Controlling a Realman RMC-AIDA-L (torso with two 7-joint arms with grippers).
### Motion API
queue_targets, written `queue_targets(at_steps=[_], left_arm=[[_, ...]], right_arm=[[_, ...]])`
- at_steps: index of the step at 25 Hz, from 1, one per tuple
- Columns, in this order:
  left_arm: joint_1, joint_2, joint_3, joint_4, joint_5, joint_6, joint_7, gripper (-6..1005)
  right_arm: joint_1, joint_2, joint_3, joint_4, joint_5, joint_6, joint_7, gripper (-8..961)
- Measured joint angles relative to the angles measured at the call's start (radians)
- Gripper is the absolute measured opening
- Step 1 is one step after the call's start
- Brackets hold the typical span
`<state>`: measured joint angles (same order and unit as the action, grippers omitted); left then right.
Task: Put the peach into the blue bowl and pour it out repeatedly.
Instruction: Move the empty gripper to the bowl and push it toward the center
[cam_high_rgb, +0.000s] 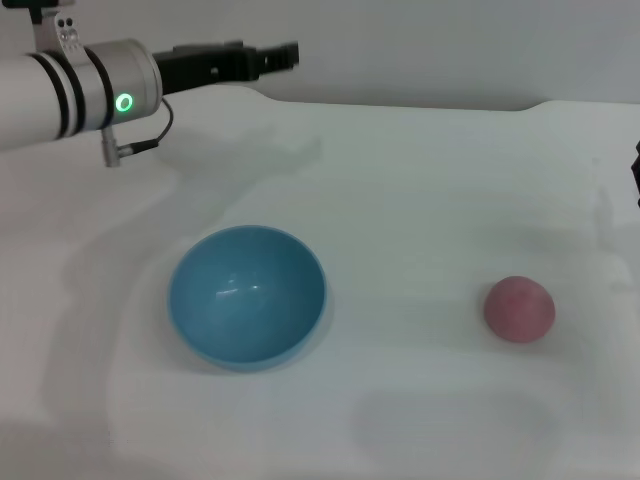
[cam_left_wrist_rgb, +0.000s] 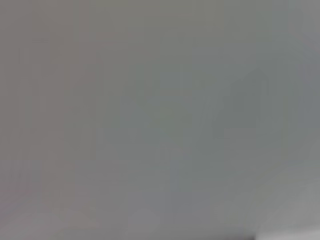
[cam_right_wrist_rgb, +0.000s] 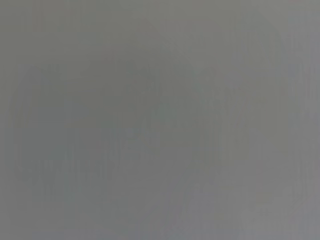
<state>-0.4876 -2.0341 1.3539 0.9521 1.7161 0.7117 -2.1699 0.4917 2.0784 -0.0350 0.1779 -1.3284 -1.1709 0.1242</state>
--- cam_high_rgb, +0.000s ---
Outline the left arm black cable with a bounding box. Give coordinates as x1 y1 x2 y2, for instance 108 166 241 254
101 97 174 169

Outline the left arm silver camera bracket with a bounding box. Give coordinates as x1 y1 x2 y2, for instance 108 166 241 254
35 0 85 65

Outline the blue bowl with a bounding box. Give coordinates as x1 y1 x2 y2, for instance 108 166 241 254
167 224 329 374

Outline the pink peach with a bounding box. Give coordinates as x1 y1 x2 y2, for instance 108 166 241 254
483 275 557 344

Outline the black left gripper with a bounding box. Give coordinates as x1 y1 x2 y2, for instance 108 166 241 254
152 40 300 96

